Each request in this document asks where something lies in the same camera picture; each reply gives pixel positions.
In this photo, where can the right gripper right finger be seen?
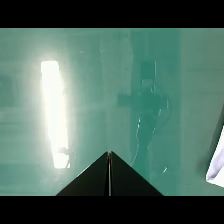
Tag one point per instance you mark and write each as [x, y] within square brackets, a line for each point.
[128, 181]

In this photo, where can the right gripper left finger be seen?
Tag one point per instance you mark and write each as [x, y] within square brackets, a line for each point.
[91, 181]

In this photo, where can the white garment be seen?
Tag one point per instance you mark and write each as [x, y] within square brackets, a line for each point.
[217, 166]

